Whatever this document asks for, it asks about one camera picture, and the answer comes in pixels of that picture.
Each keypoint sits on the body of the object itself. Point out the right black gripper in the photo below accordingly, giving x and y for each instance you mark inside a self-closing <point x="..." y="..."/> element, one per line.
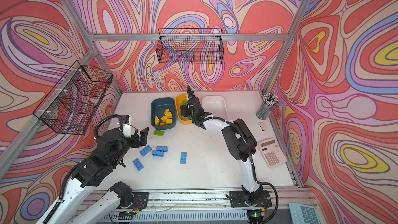
<point x="184" y="110"/>

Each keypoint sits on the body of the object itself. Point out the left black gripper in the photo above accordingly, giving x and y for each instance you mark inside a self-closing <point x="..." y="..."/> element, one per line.
<point x="144" y="136"/>

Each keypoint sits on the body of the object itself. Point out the blue lego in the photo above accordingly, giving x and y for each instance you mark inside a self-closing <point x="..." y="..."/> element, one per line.
<point x="145" y="150"/>
<point x="157" y="153"/>
<point x="137" y="163"/>
<point x="162" y="148"/>
<point x="183" y="158"/>

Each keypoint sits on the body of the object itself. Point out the green lego plate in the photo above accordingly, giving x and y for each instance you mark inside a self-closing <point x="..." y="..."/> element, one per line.
<point x="185" y="118"/>

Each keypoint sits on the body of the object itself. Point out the yellow long lego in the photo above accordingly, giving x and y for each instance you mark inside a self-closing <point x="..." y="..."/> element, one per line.
<point x="169" y="115"/>

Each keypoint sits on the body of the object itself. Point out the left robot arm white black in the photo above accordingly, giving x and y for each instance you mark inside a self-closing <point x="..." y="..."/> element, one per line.
<point x="114" y="136"/>

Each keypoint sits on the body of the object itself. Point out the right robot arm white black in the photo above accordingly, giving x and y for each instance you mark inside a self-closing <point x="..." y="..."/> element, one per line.
<point x="241" y="145"/>

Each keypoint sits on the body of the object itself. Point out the yellow plastic bin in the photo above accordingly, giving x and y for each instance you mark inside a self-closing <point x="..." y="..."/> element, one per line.
<point x="185" y="110"/>

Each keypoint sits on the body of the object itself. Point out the white plastic bin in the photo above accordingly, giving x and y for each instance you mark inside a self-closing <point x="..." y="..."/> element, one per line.
<point x="216" y="105"/>

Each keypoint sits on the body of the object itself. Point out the dark teal plastic bin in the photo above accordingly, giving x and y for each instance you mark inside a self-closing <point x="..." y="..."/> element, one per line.
<point x="158" y="106"/>

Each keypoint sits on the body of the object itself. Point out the cup of pens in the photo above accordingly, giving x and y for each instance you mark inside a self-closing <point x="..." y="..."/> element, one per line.
<point x="268" y="102"/>

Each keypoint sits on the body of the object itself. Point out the pink white calculator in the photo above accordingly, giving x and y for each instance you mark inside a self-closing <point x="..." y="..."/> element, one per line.
<point x="272" y="152"/>

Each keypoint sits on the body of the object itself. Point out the teal calculator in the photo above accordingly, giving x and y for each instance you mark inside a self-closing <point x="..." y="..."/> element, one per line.
<point x="303" y="214"/>

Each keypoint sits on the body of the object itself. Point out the back wall wire basket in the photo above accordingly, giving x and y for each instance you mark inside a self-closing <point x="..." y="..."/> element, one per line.
<point x="190" y="46"/>

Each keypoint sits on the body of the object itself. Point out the wall wire basket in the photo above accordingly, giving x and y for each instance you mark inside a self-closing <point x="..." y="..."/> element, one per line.
<point x="75" y="101"/>
<point x="190" y="46"/>

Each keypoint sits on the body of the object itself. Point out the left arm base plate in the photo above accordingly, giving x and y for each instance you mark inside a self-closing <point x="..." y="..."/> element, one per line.
<point x="137" y="200"/>

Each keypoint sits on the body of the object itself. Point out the left wall wire basket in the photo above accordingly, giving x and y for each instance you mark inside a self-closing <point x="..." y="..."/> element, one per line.
<point x="75" y="101"/>

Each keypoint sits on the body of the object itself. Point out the front aluminium rail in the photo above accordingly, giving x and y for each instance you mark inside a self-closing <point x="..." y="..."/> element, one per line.
<point x="203" y="205"/>

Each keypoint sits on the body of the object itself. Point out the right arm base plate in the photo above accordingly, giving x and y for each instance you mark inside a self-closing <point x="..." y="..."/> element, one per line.
<point x="242" y="199"/>

